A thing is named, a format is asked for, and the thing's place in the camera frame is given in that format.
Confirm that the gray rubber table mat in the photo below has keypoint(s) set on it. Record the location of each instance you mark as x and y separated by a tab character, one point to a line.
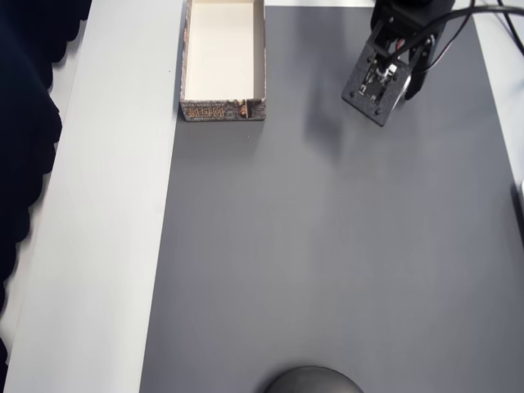
307	245

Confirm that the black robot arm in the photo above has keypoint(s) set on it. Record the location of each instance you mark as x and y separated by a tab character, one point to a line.
409	12

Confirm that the bark-patterned cardboard box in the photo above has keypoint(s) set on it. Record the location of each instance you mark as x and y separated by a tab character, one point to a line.
221	49

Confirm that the black round stand base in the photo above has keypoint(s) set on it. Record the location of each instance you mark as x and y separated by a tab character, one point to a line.
313	380

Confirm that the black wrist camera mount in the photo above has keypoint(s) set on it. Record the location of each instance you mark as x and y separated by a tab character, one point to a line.
360	98

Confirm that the dark blue curtain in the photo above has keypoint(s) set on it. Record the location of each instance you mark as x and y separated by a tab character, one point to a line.
20	123

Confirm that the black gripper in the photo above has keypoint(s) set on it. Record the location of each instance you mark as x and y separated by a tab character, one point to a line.
418	83

